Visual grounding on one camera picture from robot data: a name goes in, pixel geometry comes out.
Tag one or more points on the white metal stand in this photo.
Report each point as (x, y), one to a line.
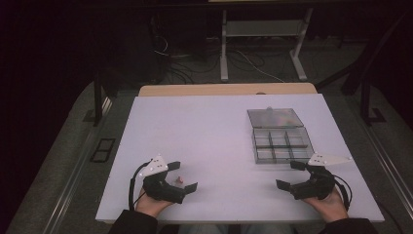
(263, 28)

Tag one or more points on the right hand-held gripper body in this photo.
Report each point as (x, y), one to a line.
(316, 187)

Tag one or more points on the clear plastic compartment box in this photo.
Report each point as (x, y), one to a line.
(279, 136)

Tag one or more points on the light wooden table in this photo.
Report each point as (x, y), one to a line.
(227, 89)

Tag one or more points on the small pink and white piece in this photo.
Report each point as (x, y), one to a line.
(179, 179)

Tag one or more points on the person's left hand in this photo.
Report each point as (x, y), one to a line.
(150, 204)

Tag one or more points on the black metal stand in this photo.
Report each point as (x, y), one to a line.
(366, 104)
(97, 100)

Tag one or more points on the person's right hand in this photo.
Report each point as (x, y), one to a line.
(328, 206)

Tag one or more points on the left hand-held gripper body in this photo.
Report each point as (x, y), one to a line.
(162, 190)

